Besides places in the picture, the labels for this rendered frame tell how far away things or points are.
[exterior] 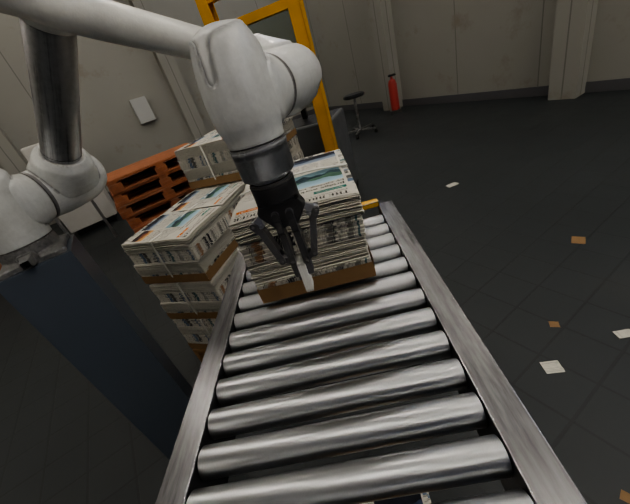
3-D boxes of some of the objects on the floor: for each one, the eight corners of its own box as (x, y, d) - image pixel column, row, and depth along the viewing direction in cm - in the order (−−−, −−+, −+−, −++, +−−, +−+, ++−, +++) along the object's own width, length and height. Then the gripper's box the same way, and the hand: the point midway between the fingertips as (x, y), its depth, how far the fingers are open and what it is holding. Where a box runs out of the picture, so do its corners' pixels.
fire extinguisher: (407, 109, 587) (402, 70, 555) (396, 114, 577) (391, 75, 545) (395, 110, 610) (390, 73, 577) (385, 115, 599) (379, 77, 567)
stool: (362, 127, 565) (355, 89, 534) (387, 127, 520) (380, 85, 488) (338, 139, 544) (329, 100, 512) (362, 139, 498) (353, 97, 467)
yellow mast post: (278, 222, 321) (193, -3, 228) (281, 218, 328) (200, -2, 235) (287, 221, 318) (203, -8, 224) (289, 217, 325) (210, -7, 231)
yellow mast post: (341, 214, 297) (275, -42, 203) (343, 210, 304) (279, -39, 210) (351, 213, 293) (287, -48, 200) (352, 208, 300) (292, -45, 207)
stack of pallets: (213, 197, 457) (186, 141, 417) (233, 207, 398) (204, 143, 357) (135, 235, 415) (97, 176, 374) (144, 252, 355) (100, 184, 314)
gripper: (307, 158, 55) (339, 268, 67) (236, 179, 56) (280, 284, 68) (308, 171, 49) (344, 291, 60) (228, 195, 50) (278, 307, 62)
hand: (305, 273), depth 63 cm, fingers closed
